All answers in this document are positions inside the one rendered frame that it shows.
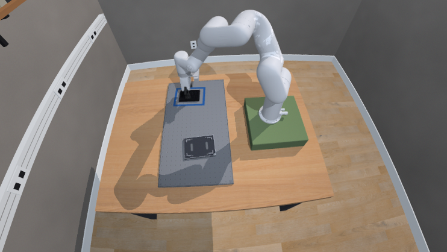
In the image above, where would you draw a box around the black well plate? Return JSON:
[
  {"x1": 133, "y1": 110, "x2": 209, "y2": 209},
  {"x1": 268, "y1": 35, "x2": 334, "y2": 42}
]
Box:
[{"x1": 179, "y1": 90, "x2": 200, "y2": 102}]

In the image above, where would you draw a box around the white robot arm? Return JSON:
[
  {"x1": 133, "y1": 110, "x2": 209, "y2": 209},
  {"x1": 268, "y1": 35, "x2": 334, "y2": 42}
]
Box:
[{"x1": 174, "y1": 10, "x2": 292, "y2": 124}]

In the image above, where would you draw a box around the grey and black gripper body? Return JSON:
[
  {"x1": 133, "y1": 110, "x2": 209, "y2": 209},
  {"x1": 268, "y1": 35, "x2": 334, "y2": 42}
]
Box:
[{"x1": 179, "y1": 76, "x2": 191, "y2": 91}]

